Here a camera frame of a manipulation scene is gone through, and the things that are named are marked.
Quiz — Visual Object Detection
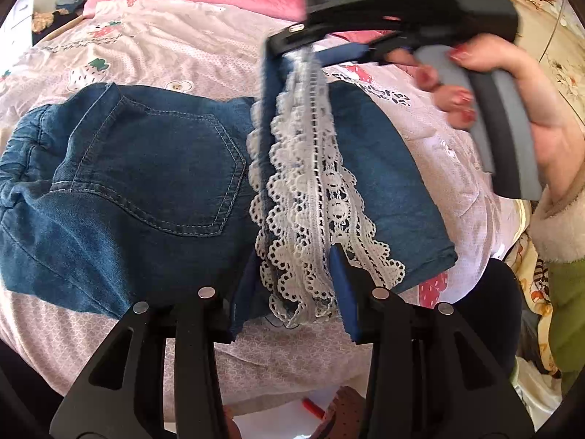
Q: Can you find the pink slipper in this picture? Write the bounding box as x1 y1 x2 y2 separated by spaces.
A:
315 386 366 439

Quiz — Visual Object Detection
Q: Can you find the dark cloth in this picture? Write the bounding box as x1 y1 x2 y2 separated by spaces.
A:
475 260 524 357

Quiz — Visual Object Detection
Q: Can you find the person's right hand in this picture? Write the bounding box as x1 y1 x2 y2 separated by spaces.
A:
388 37 585 194

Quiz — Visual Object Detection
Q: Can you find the white dresser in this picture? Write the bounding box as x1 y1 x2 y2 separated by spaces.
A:
7 0 39 37

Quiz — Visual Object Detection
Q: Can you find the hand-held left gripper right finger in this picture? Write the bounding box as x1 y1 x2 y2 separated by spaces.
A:
329 242 535 439

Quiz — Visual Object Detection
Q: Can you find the yellow cartoon printed blanket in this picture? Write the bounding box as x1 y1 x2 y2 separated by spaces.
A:
503 233 567 376

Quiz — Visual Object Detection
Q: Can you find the floral wall painting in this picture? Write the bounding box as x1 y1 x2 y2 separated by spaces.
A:
450 0 585 115

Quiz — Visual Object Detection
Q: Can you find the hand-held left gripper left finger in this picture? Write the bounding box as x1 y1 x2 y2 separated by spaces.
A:
50 251 261 439

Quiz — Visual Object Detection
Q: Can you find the blue denim pants lace trim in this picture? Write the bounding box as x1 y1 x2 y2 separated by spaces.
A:
0 43 458 344

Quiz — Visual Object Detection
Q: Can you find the beige floral cloth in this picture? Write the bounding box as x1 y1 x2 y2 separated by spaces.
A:
31 11 56 33

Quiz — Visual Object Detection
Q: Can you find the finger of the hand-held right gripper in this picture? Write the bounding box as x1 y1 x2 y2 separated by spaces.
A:
315 42 414 65
265 20 330 62

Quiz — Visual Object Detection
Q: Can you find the pink strawberry printed quilt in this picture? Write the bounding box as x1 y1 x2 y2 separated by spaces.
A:
0 0 535 421

